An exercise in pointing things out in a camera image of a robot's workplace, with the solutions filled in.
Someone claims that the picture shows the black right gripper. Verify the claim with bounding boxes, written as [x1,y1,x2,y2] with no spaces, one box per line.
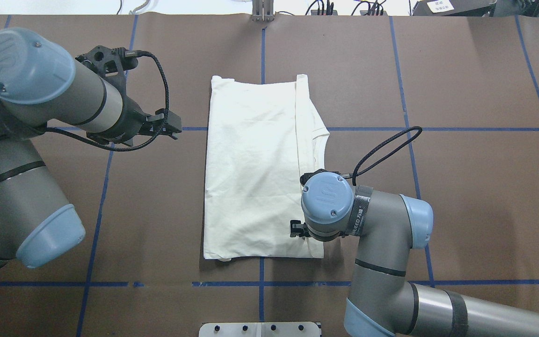
[304,224,345,242]

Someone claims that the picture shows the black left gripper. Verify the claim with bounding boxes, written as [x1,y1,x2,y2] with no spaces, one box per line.
[86,94,182,146]

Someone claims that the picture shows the cream long-sleeve cat t-shirt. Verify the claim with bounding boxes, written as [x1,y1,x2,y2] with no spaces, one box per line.
[203,74,330,262]

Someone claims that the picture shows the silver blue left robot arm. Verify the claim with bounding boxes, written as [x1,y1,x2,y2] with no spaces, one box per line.
[0,27,182,269]

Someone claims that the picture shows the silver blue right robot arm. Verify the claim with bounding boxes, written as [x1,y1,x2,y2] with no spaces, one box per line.
[291,170,539,337]

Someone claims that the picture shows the dark box with white label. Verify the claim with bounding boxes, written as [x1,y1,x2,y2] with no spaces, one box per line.
[411,0,497,17]

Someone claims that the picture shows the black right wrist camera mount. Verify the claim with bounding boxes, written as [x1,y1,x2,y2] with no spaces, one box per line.
[289,220,310,238]

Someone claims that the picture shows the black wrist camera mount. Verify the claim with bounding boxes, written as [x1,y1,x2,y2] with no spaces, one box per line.
[289,220,310,238]
[75,45,138,83]

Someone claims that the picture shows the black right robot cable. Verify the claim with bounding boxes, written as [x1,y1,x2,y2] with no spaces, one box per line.
[351,125,423,187]

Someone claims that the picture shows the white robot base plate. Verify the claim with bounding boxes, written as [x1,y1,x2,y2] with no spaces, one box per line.
[198,322,322,337]

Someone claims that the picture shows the grey aluminium frame post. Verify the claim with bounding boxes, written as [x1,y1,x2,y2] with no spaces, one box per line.
[252,0,275,22]

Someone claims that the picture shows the black cable hub left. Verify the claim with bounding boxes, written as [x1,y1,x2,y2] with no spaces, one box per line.
[305,0,337,16]

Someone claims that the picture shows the black cable hub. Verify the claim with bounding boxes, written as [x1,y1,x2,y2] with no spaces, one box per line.
[305,0,337,16]
[350,0,387,16]

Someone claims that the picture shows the black cable hub right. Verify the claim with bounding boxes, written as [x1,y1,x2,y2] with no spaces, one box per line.
[350,0,387,16]

